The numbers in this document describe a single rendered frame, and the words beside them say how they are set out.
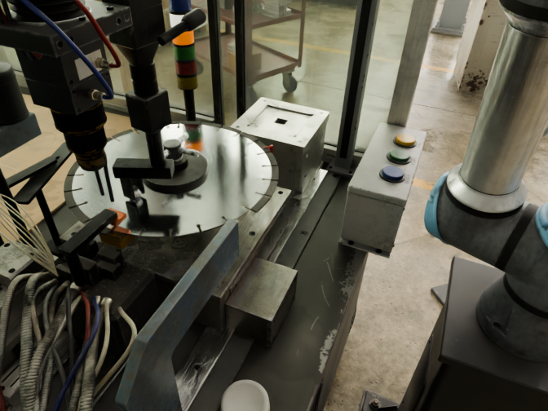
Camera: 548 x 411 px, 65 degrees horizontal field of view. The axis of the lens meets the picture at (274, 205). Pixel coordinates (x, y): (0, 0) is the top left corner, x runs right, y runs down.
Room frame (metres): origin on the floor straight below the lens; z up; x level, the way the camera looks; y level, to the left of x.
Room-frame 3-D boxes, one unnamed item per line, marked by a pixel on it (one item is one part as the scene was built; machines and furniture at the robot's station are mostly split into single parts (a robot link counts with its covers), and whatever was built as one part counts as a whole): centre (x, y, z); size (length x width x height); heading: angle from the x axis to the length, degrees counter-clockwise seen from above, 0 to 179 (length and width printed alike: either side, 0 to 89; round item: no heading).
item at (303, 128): (0.90, -0.01, 0.82); 0.18 x 0.18 x 0.15; 68
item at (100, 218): (0.43, 0.24, 0.95); 0.10 x 0.03 x 0.07; 158
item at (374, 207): (0.77, -0.24, 0.82); 0.28 x 0.11 x 0.15; 158
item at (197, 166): (0.61, 0.17, 0.96); 0.11 x 0.11 x 0.03
